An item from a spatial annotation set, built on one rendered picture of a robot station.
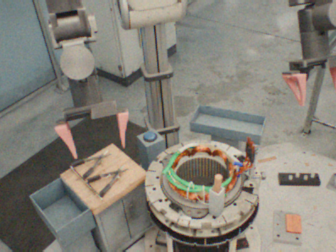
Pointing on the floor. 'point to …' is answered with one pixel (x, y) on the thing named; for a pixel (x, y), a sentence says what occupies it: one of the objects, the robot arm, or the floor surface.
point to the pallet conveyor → (322, 84)
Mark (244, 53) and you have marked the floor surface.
